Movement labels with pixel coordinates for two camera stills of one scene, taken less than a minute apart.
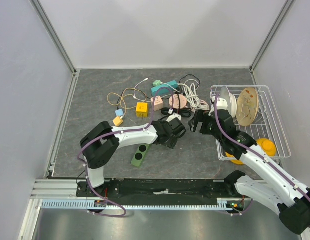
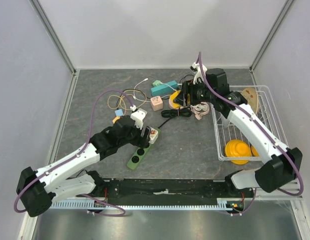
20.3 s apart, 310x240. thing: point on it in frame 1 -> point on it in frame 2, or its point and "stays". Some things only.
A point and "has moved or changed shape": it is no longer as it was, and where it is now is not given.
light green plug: [156, 83] stays
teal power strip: [165, 88] stays
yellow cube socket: [141, 109] has moved or changed shape
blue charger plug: [118, 112] stays
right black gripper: [200, 115] -> [187, 93]
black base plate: [160, 190] stays
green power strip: [139, 155] has moved or changed shape
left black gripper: [171, 143] -> [141, 141]
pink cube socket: [158, 103] stays
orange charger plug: [117, 121] stays
